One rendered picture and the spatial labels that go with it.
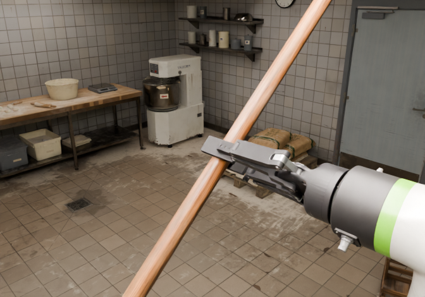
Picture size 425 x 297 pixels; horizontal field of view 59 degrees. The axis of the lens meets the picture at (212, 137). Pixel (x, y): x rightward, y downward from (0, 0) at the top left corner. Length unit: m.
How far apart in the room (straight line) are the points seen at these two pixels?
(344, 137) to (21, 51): 4.36
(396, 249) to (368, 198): 0.06
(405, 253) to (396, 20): 4.25
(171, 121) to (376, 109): 2.83
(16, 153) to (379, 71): 4.38
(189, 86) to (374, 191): 5.43
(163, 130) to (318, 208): 5.26
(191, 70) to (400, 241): 5.48
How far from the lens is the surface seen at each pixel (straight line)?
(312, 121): 5.28
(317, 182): 0.49
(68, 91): 5.34
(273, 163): 0.49
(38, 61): 5.74
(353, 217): 0.46
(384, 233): 0.46
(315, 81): 5.15
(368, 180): 0.47
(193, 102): 5.94
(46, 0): 5.76
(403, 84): 4.67
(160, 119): 5.66
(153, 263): 0.58
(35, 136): 5.68
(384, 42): 4.69
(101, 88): 5.62
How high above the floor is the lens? 2.20
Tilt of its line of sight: 21 degrees down
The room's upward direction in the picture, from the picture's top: straight up
